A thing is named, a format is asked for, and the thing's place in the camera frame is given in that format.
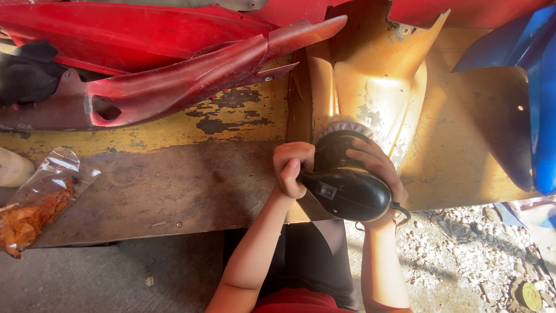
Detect person's left hand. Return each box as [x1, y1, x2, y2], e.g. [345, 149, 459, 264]
[273, 142, 316, 201]

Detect person's right hand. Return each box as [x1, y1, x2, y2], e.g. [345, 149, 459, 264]
[346, 138, 410, 227]

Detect black handheld electric polisher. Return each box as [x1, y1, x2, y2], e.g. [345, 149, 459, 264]
[297, 118, 394, 223]

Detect orange motorcycle fairing panel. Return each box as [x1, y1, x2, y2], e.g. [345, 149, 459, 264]
[289, 0, 451, 174]

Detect person's black trousers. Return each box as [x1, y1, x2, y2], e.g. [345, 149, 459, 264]
[224, 219, 359, 311]

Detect person's red shirt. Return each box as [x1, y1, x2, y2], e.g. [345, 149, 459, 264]
[252, 288, 354, 313]

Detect blue and white plastic scrap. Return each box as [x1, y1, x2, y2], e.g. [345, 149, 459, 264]
[493, 196, 556, 231]

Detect flat red motorcycle panel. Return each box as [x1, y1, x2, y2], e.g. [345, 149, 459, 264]
[248, 0, 552, 29]

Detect blue motorcycle fairing panel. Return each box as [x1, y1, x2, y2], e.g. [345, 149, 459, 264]
[452, 4, 556, 196]

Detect long red motorcycle fairing panel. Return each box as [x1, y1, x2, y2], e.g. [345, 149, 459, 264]
[0, 15, 348, 131]

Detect yellow round lid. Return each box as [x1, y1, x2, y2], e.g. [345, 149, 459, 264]
[520, 282, 543, 312]

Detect wide red motorcycle body panel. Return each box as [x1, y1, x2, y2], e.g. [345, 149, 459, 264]
[0, 2, 279, 77]

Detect clear plastic bag orange contents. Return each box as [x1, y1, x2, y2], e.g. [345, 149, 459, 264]
[0, 147, 102, 260]

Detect black cloth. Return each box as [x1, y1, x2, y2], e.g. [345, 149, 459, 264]
[0, 40, 66, 107]

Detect cream rounded object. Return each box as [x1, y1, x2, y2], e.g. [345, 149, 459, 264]
[0, 147, 36, 188]

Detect black power cord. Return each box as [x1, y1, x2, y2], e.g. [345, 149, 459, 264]
[354, 201, 412, 232]

